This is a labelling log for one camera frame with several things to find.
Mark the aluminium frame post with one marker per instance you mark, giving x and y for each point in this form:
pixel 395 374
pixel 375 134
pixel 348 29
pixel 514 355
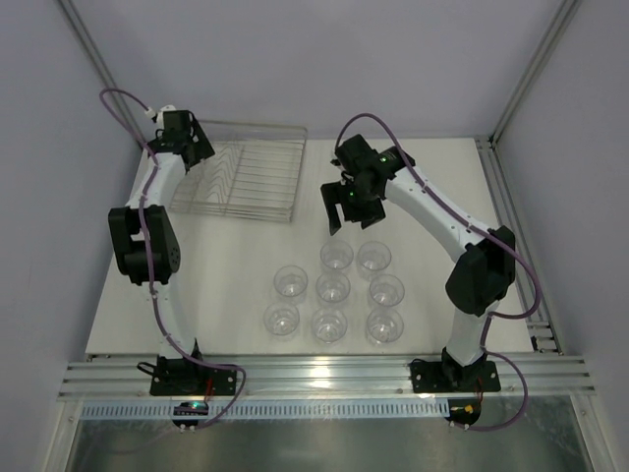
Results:
pixel 551 37
pixel 88 46

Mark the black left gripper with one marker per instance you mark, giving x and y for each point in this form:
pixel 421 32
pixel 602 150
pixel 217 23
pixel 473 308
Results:
pixel 198 145

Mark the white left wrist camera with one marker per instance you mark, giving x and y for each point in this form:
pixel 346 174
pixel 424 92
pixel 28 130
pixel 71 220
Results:
pixel 156 116

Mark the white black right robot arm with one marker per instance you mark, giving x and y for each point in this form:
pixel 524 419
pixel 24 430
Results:
pixel 484 266

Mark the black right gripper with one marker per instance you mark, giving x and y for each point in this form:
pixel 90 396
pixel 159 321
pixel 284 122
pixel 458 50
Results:
pixel 351 206

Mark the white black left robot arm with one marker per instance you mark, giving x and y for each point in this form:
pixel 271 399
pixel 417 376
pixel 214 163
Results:
pixel 147 251

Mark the aluminium mounting rail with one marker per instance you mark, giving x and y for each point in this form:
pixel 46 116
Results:
pixel 117 376

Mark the slotted grey cable duct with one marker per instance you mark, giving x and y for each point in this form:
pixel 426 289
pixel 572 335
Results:
pixel 267 409

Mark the metal wire dish rack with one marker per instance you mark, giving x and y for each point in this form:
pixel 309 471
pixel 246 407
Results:
pixel 254 174

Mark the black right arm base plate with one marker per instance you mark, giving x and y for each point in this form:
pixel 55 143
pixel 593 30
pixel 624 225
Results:
pixel 448 377

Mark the clear faceted plastic cup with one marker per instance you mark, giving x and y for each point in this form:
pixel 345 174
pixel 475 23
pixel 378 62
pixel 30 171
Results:
pixel 373 257
pixel 281 320
pixel 336 256
pixel 333 288
pixel 291 283
pixel 386 290
pixel 384 326
pixel 329 325

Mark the aluminium frame post right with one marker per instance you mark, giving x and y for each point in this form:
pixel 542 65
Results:
pixel 551 37

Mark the aluminium frame post left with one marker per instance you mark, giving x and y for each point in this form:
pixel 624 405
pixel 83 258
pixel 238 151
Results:
pixel 88 46

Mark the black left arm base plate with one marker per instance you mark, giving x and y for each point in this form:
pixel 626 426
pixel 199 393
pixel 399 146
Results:
pixel 216 381

